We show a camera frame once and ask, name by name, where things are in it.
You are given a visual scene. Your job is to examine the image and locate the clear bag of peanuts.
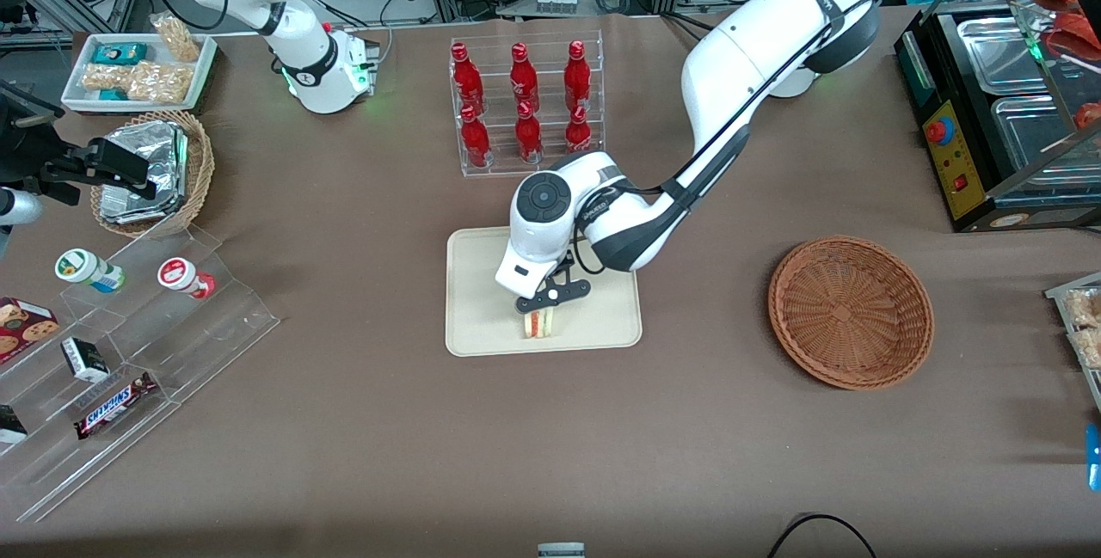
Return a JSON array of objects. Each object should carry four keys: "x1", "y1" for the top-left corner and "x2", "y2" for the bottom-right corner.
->
[{"x1": 150, "y1": 13, "x2": 201, "y2": 64}]

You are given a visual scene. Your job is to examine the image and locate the steel warmer pan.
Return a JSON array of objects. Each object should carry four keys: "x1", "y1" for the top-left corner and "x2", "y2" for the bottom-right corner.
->
[
  {"x1": 992, "y1": 95, "x2": 1101, "y2": 191},
  {"x1": 955, "y1": 15, "x2": 1049, "y2": 97}
]

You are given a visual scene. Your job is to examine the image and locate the metal snack tray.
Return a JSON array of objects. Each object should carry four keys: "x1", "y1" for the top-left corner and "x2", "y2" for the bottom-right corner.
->
[{"x1": 1045, "y1": 272, "x2": 1101, "y2": 414}]

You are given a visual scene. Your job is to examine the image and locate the red lid yogurt cup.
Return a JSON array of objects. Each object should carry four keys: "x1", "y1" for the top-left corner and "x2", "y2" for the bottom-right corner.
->
[{"x1": 157, "y1": 257, "x2": 217, "y2": 300}]

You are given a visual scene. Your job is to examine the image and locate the green lid yogurt cup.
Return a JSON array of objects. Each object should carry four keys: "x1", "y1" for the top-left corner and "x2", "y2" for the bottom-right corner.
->
[{"x1": 55, "y1": 248, "x2": 126, "y2": 294}]

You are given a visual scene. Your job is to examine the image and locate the foil wrapped food pack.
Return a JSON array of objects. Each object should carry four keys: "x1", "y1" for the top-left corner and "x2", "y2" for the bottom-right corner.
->
[
  {"x1": 120, "y1": 120, "x2": 189, "y2": 202},
  {"x1": 98, "y1": 183, "x2": 177, "y2": 226}
]

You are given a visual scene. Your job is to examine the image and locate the black floor cable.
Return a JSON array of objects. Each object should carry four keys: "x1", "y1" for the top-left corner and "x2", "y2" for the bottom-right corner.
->
[{"x1": 767, "y1": 513, "x2": 879, "y2": 558}]

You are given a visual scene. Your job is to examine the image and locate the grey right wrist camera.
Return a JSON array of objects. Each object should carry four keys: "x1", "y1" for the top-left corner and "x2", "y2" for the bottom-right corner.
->
[{"x1": 0, "y1": 187, "x2": 44, "y2": 227}]

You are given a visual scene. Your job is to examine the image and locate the clear bag of crackers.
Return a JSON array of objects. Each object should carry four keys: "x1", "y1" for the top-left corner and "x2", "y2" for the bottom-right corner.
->
[{"x1": 81, "y1": 63, "x2": 132, "y2": 95}]

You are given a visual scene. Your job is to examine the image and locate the white rectangular snack tray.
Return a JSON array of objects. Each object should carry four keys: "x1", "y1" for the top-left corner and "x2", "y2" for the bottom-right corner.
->
[{"x1": 62, "y1": 32, "x2": 218, "y2": 115}]

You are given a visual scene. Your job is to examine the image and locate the black food warmer appliance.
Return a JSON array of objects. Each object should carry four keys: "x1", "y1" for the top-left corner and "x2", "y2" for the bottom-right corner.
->
[{"x1": 895, "y1": 0, "x2": 1101, "y2": 234}]

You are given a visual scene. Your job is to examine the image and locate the cream plastic tray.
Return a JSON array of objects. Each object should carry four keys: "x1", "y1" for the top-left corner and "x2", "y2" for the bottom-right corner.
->
[{"x1": 445, "y1": 227, "x2": 643, "y2": 358}]

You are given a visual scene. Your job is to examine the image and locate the teal snack box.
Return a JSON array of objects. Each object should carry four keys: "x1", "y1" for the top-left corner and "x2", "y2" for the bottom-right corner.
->
[{"x1": 91, "y1": 42, "x2": 150, "y2": 67}]

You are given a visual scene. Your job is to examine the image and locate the large clear cracker bag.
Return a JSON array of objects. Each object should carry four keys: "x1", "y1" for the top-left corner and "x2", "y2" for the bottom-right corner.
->
[{"x1": 126, "y1": 61, "x2": 196, "y2": 106}]

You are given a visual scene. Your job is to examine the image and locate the light woven wicker basket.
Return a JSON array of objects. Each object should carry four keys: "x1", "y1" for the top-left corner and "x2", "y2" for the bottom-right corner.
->
[{"x1": 89, "y1": 110, "x2": 216, "y2": 240}]

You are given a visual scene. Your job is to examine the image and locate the clear acrylic bottle rack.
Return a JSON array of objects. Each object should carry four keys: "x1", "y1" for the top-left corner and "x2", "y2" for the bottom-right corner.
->
[{"x1": 449, "y1": 29, "x2": 606, "y2": 180}]

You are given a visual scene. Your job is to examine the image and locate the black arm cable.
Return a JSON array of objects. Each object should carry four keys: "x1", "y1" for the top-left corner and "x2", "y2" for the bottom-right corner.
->
[{"x1": 571, "y1": 0, "x2": 883, "y2": 277}]

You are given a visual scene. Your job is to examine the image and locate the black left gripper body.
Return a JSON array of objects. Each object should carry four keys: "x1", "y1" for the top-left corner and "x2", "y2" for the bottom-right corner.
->
[{"x1": 515, "y1": 252, "x2": 593, "y2": 316}]

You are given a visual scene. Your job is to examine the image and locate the red cookie box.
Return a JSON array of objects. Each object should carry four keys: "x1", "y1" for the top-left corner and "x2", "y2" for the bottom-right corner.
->
[{"x1": 0, "y1": 297, "x2": 61, "y2": 366}]

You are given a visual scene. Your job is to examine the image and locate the brown round wicker basket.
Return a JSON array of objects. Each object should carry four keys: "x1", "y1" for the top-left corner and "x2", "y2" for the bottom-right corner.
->
[{"x1": 768, "y1": 236, "x2": 935, "y2": 391}]

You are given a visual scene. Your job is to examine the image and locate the clear acrylic stepped stand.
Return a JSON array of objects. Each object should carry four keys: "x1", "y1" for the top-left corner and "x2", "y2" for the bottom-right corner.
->
[{"x1": 0, "y1": 225, "x2": 281, "y2": 524}]

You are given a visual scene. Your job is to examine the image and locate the small black white box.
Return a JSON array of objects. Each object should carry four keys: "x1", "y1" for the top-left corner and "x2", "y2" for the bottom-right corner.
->
[{"x1": 60, "y1": 337, "x2": 111, "y2": 384}]

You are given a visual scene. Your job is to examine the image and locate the snickers chocolate bar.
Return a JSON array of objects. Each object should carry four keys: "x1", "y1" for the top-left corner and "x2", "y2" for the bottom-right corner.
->
[{"x1": 74, "y1": 371, "x2": 159, "y2": 441}]

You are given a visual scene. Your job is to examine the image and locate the red cola bottle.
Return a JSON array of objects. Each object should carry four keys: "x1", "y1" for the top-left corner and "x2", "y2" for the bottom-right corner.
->
[
  {"x1": 514, "y1": 101, "x2": 545, "y2": 166},
  {"x1": 564, "y1": 106, "x2": 595, "y2": 156},
  {"x1": 563, "y1": 40, "x2": 594, "y2": 112},
  {"x1": 451, "y1": 42, "x2": 487, "y2": 117},
  {"x1": 509, "y1": 43, "x2": 541, "y2": 112},
  {"x1": 459, "y1": 105, "x2": 494, "y2": 169}
]

